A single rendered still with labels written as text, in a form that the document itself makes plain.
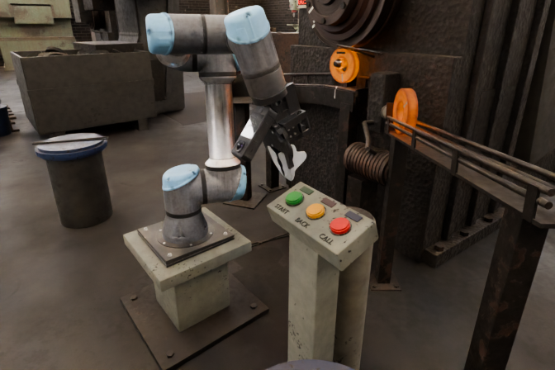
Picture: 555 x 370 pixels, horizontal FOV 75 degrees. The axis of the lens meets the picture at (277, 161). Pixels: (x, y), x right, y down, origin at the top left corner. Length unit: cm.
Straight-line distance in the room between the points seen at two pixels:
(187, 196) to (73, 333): 63
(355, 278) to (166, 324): 71
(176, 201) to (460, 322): 107
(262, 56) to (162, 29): 20
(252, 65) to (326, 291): 51
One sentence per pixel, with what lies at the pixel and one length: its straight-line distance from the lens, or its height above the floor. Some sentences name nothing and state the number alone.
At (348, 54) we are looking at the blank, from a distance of 167.
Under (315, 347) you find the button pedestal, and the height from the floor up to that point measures 28.
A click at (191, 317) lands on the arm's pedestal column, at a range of 135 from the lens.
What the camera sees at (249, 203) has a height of 1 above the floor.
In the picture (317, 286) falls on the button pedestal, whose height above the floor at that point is 45.
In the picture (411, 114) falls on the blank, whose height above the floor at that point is 71.
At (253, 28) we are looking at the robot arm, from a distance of 65.
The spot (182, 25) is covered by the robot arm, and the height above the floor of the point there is 98.
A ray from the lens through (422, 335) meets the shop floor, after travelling 144.
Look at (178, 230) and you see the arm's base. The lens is 122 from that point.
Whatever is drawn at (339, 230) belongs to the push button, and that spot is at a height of 61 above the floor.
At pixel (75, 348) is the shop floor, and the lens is 147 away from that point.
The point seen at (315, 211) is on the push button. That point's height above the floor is 61.
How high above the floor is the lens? 98
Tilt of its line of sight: 21 degrees down
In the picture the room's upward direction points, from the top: straight up
